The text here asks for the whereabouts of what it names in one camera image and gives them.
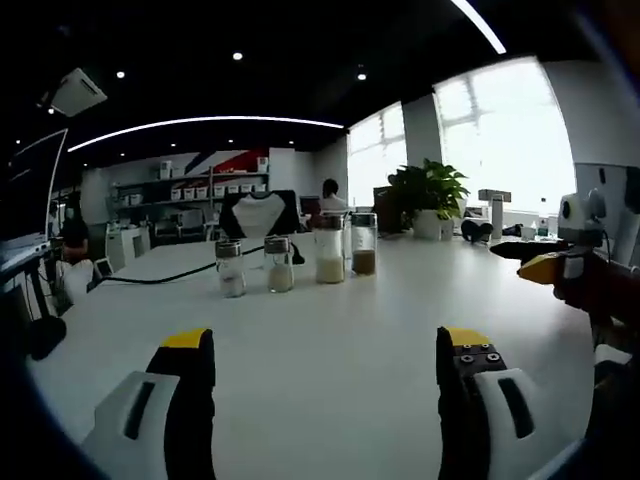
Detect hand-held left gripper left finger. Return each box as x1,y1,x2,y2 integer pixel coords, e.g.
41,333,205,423
79,327,217,480

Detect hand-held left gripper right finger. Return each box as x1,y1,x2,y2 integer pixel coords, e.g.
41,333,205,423
435,325,587,480

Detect short seasoning bottle white powder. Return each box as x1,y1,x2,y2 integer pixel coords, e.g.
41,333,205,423
214,239,248,300

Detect short seasoning bottle beige grains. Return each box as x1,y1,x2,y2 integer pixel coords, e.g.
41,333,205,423
263,235,296,295

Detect tall seasoning bottle brown powder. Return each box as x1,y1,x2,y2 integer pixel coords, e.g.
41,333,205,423
350,211,379,277

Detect tall seasoning bottle white grains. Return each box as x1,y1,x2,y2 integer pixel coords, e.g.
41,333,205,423
312,214,348,285

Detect white tower appliance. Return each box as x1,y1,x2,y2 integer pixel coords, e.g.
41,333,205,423
491,195,507,241

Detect black object on table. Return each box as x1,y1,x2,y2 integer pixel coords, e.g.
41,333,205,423
459,219,495,246

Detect green potted plant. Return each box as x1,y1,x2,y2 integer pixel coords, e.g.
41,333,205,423
386,158,472,241

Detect black round chair part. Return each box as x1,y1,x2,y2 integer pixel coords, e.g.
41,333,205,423
28,316,68,362

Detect chair with black white shirt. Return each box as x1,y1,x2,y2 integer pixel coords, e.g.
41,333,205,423
218,189,302,243

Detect storage shelf with white boxes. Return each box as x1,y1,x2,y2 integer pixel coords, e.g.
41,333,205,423
110,155,272,214

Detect straight ceiling light strip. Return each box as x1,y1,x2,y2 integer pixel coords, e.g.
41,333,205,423
448,0,509,56

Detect computer monitor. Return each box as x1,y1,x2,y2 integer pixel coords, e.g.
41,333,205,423
0,128,69,254

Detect curved ceiling light strip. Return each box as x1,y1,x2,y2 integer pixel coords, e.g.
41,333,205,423
66,115,347,154

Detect ceiling air conditioner unit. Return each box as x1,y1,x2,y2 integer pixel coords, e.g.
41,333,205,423
48,66,110,119

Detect black cable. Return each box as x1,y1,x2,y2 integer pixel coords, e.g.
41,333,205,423
96,258,222,287

